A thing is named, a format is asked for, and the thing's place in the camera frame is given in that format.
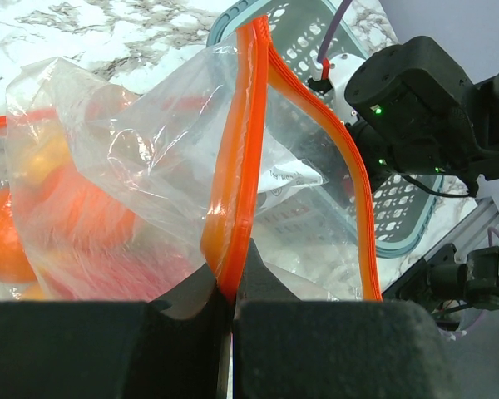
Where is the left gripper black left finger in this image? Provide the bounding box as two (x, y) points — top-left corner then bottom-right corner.
(0, 267), (230, 398)

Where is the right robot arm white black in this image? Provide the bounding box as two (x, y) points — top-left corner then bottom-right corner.
(344, 36), (499, 197)

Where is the blue white plastic basket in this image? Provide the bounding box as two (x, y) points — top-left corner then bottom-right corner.
(207, 1), (443, 259)

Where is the black mounting rail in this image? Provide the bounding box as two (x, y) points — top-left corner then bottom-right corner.
(382, 197), (499, 342)

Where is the red toy pepper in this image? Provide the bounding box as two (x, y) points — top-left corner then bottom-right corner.
(41, 165), (196, 301)

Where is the clear zip bag orange zipper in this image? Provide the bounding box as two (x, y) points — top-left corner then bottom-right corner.
(0, 16), (382, 301)

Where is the yellow orange toy peach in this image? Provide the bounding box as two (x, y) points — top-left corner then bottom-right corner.
(19, 135), (71, 185)

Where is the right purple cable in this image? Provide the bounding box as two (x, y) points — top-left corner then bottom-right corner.
(315, 0), (354, 67)

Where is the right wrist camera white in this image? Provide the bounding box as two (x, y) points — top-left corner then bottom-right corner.
(309, 53), (365, 125)

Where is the orange toy tangerine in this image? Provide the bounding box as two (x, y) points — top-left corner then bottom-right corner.
(0, 188), (37, 283)

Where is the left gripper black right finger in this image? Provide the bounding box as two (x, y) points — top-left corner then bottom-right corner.
(233, 244), (461, 398)

